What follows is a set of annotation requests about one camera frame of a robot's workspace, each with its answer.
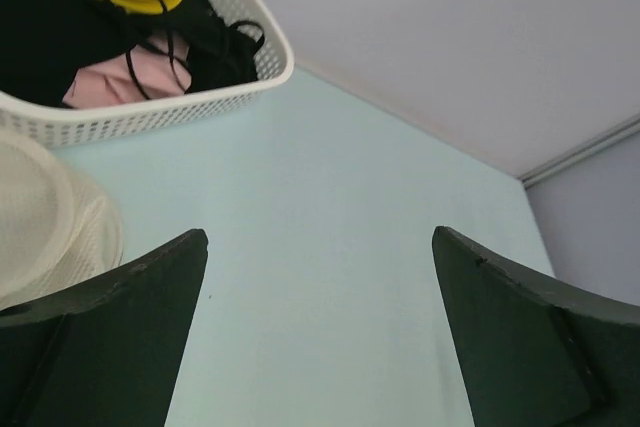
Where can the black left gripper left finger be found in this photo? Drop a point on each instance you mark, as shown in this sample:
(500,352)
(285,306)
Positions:
(106,351)

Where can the pink garment in basket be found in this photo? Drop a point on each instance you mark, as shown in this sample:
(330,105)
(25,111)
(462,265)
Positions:
(134,77)

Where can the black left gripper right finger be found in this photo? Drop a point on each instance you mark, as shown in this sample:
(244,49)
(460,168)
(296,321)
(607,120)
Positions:
(533,350)

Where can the white perforated plastic basket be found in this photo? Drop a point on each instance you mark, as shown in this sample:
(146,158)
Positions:
(54,127)

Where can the black garment in basket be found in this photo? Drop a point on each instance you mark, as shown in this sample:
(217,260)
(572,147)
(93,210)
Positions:
(44,43)

